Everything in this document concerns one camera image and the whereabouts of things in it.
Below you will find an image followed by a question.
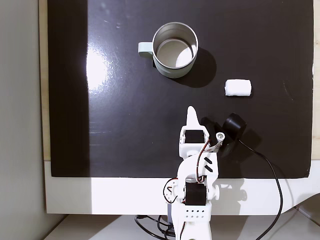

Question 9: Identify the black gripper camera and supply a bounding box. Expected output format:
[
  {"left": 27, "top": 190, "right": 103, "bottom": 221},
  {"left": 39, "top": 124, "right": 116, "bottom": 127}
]
[{"left": 221, "top": 112, "right": 248, "bottom": 154}]

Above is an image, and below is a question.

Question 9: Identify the pale green metal mug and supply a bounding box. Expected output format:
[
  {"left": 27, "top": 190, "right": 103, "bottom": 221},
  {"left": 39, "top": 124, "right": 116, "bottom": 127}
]
[{"left": 137, "top": 21, "right": 200, "bottom": 80}]

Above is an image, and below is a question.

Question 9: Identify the black camera cable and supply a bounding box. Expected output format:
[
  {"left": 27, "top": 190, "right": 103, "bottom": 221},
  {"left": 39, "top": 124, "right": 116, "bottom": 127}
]
[{"left": 236, "top": 138, "right": 285, "bottom": 240}]

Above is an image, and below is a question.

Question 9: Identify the black base cable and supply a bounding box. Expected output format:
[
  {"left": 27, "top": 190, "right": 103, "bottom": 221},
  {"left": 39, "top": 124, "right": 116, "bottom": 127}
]
[{"left": 134, "top": 214, "right": 176, "bottom": 240}]

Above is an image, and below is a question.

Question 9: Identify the white gauze roll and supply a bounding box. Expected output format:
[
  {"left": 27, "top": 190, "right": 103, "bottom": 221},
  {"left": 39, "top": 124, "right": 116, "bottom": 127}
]
[{"left": 224, "top": 79, "right": 253, "bottom": 97}]

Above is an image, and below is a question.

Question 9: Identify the black table mat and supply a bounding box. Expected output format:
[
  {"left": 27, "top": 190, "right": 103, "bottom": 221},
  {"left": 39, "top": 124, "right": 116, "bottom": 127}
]
[{"left": 47, "top": 0, "right": 315, "bottom": 180}]

